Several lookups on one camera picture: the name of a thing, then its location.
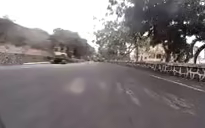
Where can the vehicle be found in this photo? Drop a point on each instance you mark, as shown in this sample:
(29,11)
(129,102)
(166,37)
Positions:
(60,59)

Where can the white painted edge line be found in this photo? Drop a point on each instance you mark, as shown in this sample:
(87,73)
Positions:
(183,85)

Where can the grey asphalt road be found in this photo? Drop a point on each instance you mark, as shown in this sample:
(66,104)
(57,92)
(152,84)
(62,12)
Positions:
(40,96)

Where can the grey roadside strip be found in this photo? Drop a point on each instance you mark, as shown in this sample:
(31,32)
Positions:
(203,86)

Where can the pale building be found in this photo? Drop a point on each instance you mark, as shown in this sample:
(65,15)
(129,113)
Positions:
(155,53)

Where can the row of trees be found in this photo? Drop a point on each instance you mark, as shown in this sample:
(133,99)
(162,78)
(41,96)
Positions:
(163,23)

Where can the wooded hill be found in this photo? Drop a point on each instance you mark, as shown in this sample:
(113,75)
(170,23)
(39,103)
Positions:
(10,33)

